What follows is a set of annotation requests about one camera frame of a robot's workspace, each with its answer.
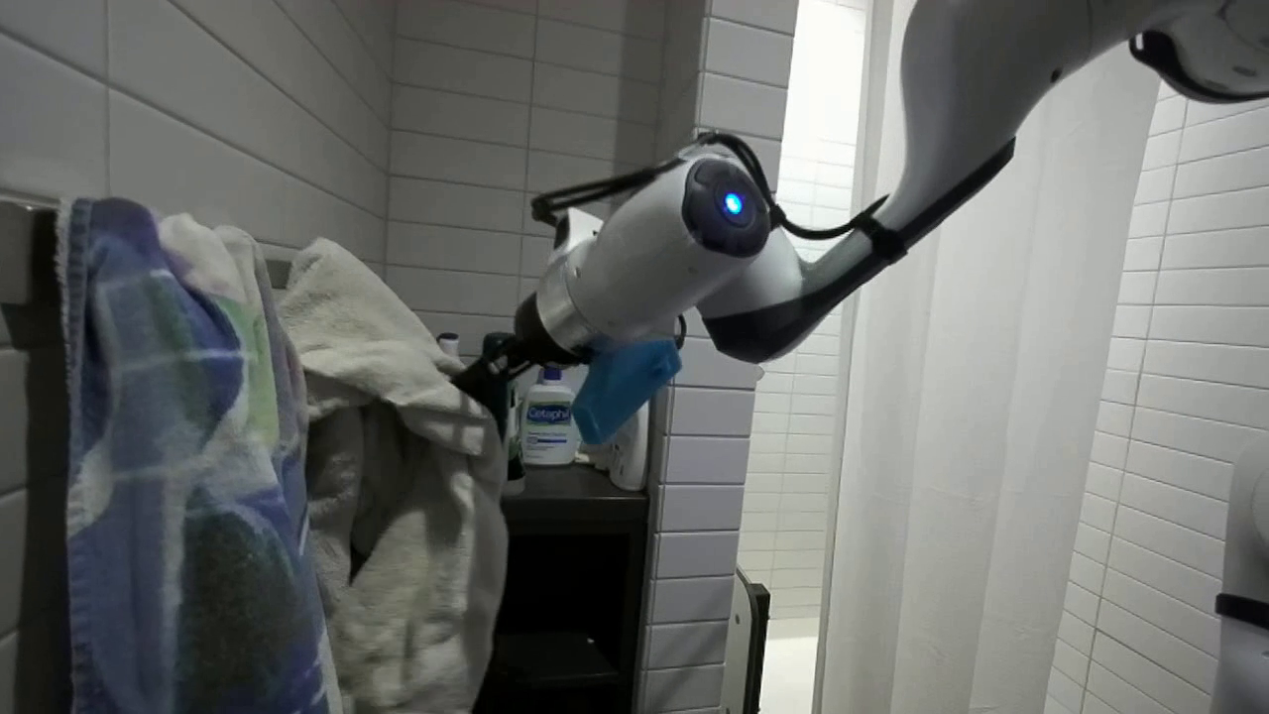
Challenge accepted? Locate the white bottle with label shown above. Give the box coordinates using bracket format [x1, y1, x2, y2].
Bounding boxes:
[514, 359, 587, 470]

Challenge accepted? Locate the plain white bottle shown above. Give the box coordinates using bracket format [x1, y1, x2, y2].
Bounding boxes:
[580, 394, 654, 494]

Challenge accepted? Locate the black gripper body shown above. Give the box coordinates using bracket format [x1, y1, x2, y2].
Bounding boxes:
[451, 293, 555, 428]

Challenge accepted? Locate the white terry towel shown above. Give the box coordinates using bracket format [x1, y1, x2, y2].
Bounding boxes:
[272, 234, 514, 714]

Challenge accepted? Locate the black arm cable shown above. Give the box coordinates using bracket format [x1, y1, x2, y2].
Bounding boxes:
[529, 128, 915, 250]

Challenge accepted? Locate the white shower curtain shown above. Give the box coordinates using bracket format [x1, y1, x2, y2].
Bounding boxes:
[813, 0, 1169, 714]

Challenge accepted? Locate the brown towel rack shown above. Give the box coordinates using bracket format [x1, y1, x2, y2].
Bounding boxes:
[0, 193, 71, 714]

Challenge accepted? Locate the black shelf unit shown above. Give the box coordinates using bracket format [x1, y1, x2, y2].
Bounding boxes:
[471, 457, 654, 714]

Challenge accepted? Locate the pale green white towel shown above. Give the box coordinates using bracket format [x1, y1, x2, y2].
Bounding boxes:
[156, 211, 291, 452]

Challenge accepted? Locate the blue plaid towel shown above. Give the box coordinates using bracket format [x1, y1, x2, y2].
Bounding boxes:
[57, 193, 342, 714]

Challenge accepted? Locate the blue cloth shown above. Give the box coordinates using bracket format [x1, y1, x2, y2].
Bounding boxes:
[570, 333, 686, 449]

